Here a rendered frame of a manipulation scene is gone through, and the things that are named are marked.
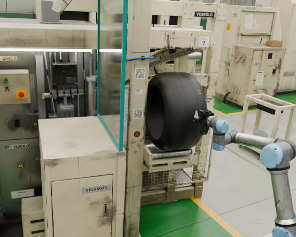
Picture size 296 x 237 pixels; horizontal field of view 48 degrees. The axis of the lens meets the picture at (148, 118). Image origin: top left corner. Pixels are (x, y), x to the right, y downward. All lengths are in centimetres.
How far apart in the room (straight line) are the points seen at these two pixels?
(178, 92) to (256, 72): 473
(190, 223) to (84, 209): 173
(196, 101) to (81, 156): 101
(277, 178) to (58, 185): 110
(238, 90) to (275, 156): 527
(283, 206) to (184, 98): 93
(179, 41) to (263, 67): 451
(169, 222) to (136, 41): 182
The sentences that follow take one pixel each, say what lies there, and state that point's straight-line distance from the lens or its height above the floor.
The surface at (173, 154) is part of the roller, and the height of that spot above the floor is 91.
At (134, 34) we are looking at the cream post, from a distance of 222.
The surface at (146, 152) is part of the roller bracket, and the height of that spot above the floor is 94.
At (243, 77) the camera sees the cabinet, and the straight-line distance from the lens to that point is 687.
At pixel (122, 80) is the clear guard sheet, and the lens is 153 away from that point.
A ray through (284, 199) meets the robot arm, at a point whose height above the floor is 108.
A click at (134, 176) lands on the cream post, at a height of 71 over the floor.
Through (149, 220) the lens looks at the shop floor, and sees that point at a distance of 331.
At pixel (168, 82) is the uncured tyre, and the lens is 233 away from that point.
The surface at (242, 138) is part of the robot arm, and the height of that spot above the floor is 123.
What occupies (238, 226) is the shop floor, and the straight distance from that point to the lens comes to 343.
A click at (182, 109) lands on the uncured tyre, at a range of 225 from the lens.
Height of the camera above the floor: 199
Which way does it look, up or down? 20 degrees down
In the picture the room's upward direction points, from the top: 4 degrees clockwise
